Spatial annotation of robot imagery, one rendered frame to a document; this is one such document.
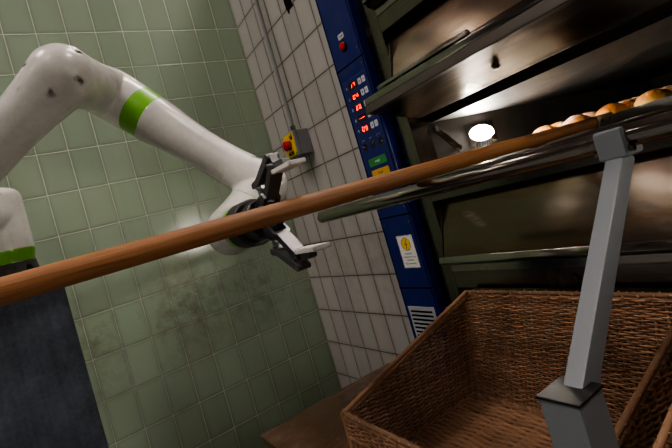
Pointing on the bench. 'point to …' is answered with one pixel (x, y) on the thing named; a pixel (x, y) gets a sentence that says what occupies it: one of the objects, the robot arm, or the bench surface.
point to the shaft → (254, 219)
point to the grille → (421, 317)
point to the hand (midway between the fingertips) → (306, 204)
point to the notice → (408, 251)
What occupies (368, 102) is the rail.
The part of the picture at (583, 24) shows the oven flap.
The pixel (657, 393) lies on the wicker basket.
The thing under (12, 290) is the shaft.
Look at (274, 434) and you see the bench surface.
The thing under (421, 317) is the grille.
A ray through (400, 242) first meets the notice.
